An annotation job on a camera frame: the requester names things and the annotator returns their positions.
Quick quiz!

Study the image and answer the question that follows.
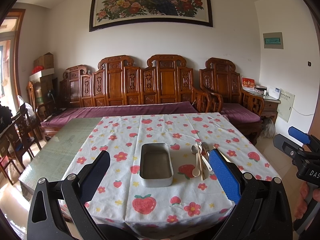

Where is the glass coffee table top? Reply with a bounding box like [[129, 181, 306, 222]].
[[19, 118, 101, 200]]

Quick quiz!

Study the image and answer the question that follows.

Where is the white wall distribution box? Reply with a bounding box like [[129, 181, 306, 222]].
[[277, 89, 295, 122]]

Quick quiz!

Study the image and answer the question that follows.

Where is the person's right hand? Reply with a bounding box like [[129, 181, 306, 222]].
[[294, 182, 320, 219]]

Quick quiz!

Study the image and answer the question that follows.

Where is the grey wall electrical panel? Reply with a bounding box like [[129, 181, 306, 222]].
[[263, 32, 284, 49]]

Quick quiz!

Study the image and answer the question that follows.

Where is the carved wooden armchair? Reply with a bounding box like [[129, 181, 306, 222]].
[[199, 57, 265, 145]]

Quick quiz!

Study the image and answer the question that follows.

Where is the white plastic ladle spoon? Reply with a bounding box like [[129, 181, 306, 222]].
[[201, 153, 213, 171]]

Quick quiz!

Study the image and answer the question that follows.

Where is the stainless steel spoon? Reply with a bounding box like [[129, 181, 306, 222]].
[[201, 141, 210, 160]]

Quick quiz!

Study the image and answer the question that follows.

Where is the dark wooden chair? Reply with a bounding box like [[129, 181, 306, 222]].
[[1, 110, 41, 185]]

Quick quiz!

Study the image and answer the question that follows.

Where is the red desk calendar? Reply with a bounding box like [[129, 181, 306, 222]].
[[241, 77, 255, 91]]

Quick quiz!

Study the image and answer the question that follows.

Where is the cardboard box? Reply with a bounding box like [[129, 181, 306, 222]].
[[34, 53, 54, 69]]

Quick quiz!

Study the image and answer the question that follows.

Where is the rectangular metal tray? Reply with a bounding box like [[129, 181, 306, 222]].
[[139, 142, 174, 187]]

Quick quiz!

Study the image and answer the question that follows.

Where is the white telephone device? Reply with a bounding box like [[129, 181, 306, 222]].
[[267, 86, 281, 100]]

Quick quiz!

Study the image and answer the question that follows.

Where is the strawberry flower print tablecloth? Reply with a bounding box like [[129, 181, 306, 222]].
[[66, 113, 277, 239]]

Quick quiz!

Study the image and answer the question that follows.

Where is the wooden side table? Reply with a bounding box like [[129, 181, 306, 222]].
[[260, 96, 281, 124]]

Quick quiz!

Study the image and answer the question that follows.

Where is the wooden chopstick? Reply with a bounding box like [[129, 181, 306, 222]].
[[197, 142, 205, 181], [199, 143, 207, 178]]

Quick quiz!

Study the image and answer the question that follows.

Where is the dark storage cabinet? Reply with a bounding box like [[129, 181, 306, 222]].
[[26, 68, 55, 110]]

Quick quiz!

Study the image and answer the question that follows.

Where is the purple sofa cushion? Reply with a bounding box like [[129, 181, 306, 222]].
[[41, 101, 198, 128]]

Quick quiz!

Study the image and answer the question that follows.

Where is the framed peacock flower painting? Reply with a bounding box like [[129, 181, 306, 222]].
[[89, 0, 213, 31]]

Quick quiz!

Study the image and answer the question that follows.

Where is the purple armchair cushion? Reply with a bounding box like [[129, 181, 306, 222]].
[[220, 103, 260, 124]]

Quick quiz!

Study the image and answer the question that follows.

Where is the carved wooden sofa bench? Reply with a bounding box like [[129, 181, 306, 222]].
[[36, 54, 210, 140]]

